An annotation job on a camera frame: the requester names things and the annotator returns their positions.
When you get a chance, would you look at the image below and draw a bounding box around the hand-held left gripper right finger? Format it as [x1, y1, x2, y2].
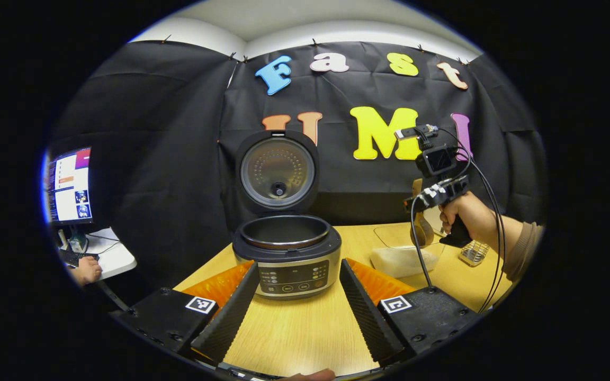
[339, 258, 480, 367]

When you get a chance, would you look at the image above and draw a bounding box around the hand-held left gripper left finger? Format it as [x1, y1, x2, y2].
[110, 260, 261, 366]

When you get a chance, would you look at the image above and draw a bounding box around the clear plastic rice container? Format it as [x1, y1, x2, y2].
[370, 222, 446, 278]

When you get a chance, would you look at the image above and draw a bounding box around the wooden spoon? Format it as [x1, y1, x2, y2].
[410, 178, 435, 248]

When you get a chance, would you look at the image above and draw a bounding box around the dark silver rice cooker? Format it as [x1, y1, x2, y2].
[232, 130, 343, 301]

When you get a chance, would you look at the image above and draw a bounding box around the metal wire chopstick holder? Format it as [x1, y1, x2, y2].
[459, 240, 490, 266]

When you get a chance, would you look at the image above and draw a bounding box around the white side table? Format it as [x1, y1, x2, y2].
[59, 228, 137, 281]

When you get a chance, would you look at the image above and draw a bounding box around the black keyboard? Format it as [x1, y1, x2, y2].
[59, 249, 99, 268]

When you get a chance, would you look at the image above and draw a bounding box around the black backdrop cloth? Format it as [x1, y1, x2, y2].
[51, 40, 546, 297]

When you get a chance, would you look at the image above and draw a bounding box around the computer monitor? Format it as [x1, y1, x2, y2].
[46, 147, 94, 225]

